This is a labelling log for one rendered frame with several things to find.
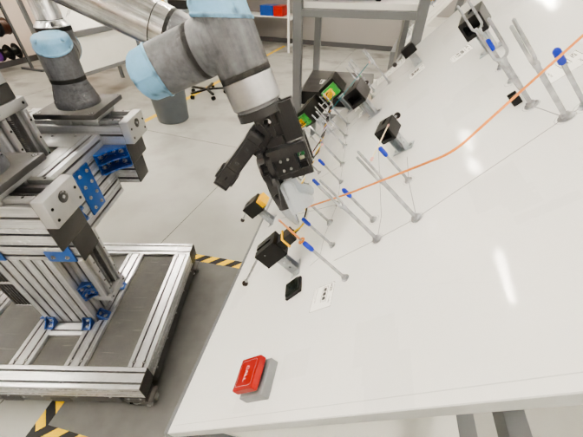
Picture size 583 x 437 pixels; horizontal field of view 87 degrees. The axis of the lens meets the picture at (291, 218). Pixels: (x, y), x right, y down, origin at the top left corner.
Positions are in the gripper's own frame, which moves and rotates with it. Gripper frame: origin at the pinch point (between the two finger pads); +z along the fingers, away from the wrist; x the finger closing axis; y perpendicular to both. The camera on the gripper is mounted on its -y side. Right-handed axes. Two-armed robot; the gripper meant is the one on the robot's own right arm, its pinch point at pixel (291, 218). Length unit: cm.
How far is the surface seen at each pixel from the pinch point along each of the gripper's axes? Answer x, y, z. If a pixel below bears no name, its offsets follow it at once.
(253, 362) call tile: -19.0, -9.8, 12.4
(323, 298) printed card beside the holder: -10.8, 2.4, 10.4
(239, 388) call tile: -22.1, -12.0, 13.5
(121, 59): 457, -264, -99
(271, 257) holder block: 0.6, -7.1, 7.7
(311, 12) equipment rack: 90, 15, -34
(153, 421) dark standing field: 20, -101, 91
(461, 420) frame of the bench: -10, 21, 56
